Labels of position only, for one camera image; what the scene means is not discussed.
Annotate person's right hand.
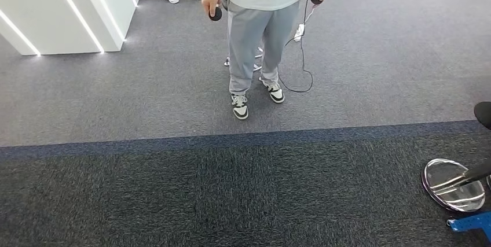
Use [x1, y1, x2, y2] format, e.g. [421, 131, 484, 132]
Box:
[201, 0, 223, 19]

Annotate blue metal shelf rack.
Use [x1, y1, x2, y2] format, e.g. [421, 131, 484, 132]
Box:
[446, 211, 491, 240]

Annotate white power strip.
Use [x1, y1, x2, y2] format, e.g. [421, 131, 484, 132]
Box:
[293, 23, 306, 42]

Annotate chrome stand legs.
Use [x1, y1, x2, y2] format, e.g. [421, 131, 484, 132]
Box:
[224, 46, 265, 73]

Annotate white lit display stand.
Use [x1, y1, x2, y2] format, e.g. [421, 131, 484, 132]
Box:
[0, 0, 140, 56]

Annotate grey stanchion with chrome base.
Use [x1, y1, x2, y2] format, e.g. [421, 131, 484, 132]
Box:
[422, 158, 491, 213]

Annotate black floor cable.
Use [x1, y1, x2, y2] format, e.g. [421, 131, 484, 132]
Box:
[278, 0, 314, 94]

